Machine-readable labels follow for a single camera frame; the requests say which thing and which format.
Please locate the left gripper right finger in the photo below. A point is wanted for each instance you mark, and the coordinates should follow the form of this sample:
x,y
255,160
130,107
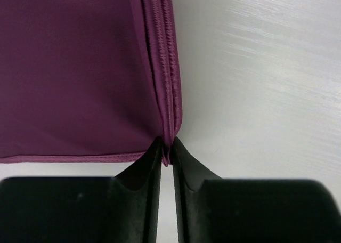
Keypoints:
x,y
213,209

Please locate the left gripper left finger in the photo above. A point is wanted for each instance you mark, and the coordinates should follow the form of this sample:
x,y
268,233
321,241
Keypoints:
x,y
121,208

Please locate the purple satin napkin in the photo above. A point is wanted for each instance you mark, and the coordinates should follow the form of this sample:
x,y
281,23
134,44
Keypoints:
x,y
88,80

